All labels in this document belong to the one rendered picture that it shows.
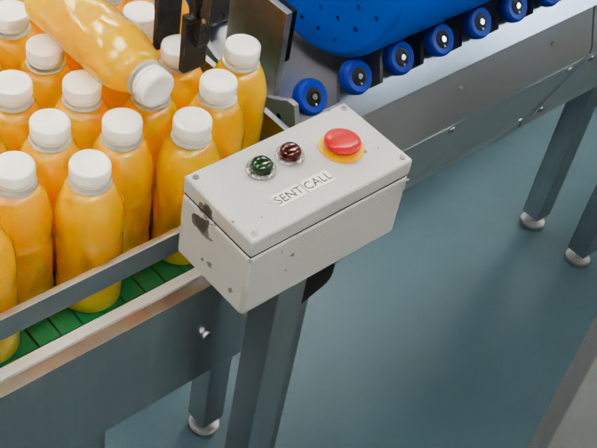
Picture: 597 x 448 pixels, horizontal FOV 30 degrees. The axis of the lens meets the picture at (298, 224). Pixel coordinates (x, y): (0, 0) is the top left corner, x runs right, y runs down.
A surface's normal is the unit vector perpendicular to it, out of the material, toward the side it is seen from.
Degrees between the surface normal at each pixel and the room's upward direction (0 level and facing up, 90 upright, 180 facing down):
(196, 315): 90
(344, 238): 90
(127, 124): 0
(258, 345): 90
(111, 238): 90
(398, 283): 0
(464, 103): 71
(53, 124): 0
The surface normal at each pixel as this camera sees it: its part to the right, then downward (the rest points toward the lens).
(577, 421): -0.67, 0.46
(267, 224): 0.14, -0.69
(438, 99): 0.66, 0.34
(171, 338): 0.65, 0.61
